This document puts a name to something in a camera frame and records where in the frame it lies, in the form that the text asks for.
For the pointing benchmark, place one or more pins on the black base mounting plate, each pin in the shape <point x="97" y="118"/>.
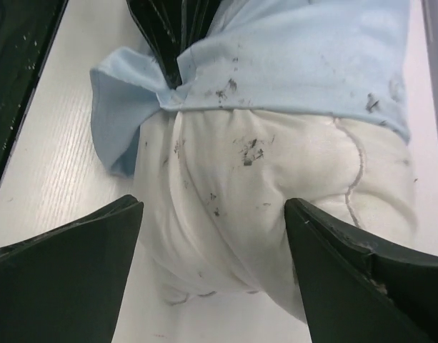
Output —
<point x="27" y="31"/>

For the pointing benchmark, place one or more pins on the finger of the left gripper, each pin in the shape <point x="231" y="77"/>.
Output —
<point x="197" y="16"/>
<point x="161" y="23"/>

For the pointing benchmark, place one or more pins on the light blue pillowcase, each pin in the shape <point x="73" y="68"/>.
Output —
<point x="343" y="58"/>

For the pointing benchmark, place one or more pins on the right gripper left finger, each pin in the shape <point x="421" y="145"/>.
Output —
<point x="67" y="284"/>

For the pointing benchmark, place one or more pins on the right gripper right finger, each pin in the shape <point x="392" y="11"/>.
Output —
<point x="357" y="287"/>

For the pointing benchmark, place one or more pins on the white pillow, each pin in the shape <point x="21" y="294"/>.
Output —
<point x="214" y="185"/>

